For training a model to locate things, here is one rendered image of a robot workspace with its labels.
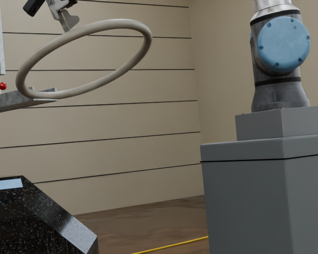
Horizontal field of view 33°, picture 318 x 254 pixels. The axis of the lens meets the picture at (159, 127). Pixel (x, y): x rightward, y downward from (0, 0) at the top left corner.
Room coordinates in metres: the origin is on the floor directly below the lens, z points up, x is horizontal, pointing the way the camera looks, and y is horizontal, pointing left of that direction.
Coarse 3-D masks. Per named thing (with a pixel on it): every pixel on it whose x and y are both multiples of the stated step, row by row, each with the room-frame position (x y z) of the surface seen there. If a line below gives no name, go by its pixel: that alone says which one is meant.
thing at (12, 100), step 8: (32, 88) 1.91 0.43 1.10; (56, 88) 2.00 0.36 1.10; (0, 96) 2.00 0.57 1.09; (8, 96) 1.98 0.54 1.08; (16, 96) 1.95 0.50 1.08; (24, 96) 1.93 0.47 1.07; (0, 104) 2.00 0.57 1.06; (8, 104) 1.98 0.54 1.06; (16, 104) 1.98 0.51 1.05; (24, 104) 2.01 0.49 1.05; (32, 104) 2.04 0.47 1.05
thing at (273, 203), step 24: (216, 144) 1.78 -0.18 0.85; (240, 144) 1.67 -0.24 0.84; (264, 144) 1.58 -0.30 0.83; (288, 144) 1.53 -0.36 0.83; (312, 144) 1.58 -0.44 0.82; (216, 168) 1.78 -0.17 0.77; (240, 168) 1.68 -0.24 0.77; (264, 168) 1.59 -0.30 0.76; (288, 168) 1.52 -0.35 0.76; (312, 168) 1.57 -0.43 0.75; (216, 192) 1.79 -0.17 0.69; (240, 192) 1.69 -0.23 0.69; (264, 192) 1.60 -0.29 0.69; (288, 192) 1.52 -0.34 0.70; (312, 192) 1.57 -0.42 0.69; (216, 216) 1.81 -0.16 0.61; (240, 216) 1.70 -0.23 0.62; (264, 216) 1.60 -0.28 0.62; (288, 216) 1.52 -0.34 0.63; (312, 216) 1.56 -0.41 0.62; (216, 240) 1.82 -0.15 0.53; (240, 240) 1.71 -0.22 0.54; (264, 240) 1.61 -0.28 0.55; (288, 240) 1.53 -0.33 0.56; (312, 240) 1.56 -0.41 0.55
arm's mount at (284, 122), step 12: (288, 108) 1.65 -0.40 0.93; (300, 108) 1.68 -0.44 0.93; (312, 108) 1.70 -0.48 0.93; (240, 120) 1.79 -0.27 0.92; (252, 120) 1.74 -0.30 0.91; (264, 120) 1.70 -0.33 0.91; (276, 120) 1.65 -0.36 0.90; (288, 120) 1.65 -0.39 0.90; (300, 120) 1.67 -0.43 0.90; (312, 120) 1.70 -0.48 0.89; (240, 132) 1.80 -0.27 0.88; (252, 132) 1.75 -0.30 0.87; (264, 132) 1.70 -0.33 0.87; (276, 132) 1.66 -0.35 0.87; (288, 132) 1.64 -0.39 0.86; (300, 132) 1.67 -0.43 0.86; (312, 132) 1.70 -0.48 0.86
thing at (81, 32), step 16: (80, 32) 1.61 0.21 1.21; (144, 32) 1.78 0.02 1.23; (48, 48) 1.62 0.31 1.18; (144, 48) 1.92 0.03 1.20; (32, 64) 1.66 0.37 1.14; (128, 64) 2.01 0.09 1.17; (16, 80) 1.74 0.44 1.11; (96, 80) 2.06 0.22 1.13; (112, 80) 2.06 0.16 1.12; (32, 96) 1.89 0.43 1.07; (48, 96) 1.96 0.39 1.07; (64, 96) 2.01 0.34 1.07
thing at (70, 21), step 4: (60, 12) 1.67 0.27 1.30; (64, 12) 1.68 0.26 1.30; (68, 12) 1.68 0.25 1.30; (60, 16) 1.67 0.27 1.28; (64, 16) 1.68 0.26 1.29; (68, 16) 1.68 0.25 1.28; (72, 16) 1.69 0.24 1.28; (76, 16) 1.69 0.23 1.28; (60, 20) 1.67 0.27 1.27; (64, 20) 1.68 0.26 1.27; (68, 20) 1.69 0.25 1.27; (72, 20) 1.69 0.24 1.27; (76, 20) 1.69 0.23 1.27; (64, 24) 1.68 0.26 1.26; (68, 24) 1.69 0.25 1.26; (72, 24) 1.69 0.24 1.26; (64, 28) 1.68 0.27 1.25; (68, 28) 1.69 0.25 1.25
